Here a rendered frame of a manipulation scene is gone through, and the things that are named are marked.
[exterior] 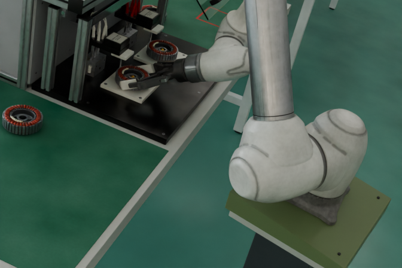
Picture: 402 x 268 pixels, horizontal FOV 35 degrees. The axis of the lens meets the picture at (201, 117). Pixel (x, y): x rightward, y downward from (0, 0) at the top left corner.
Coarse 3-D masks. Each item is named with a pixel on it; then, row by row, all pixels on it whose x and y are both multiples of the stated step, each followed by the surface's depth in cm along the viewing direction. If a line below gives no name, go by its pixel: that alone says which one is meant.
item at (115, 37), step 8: (112, 32) 209; (104, 40) 205; (112, 40) 205; (120, 40) 206; (128, 40) 208; (96, 48) 211; (104, 48) 206; (112, 48) 205; (120, 48) 204; (120, 56) 206; (128, 56) 207
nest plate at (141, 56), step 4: (144, 48) 234; (140, 52) 231; (144, 52) 232; (180, 52) 238; (136, 56) 228; (140, 56) 229; (144, 56) 229; (148, 56) 230; (180, 56) 235; (184, 56) 236; (140, 60) 228; (144, 60) 227; (148, 60) 227; (152, 60) 228; (156, 60) 229; (148, 64) 227
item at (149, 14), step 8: (120, 8) 230; (144, 8) 229; (120, 16) 227; (128, 16) 227; (136, 16) 225; (144, 16) 224; (152, 16) 225; (128, 24) 231; (136, 24) 226; (144, 24) 225; (152, 24) 224; (152, 32) 226
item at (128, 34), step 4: (132, 28) 236; (120, 32) 231; (128, 32) 233; (132, 32) 233; (136, 32) 235; (128, 36) 230; (132, 36) 233; (136, 36) 237; (132, 40) 234; (132, 44) 236; (128, 48) 233
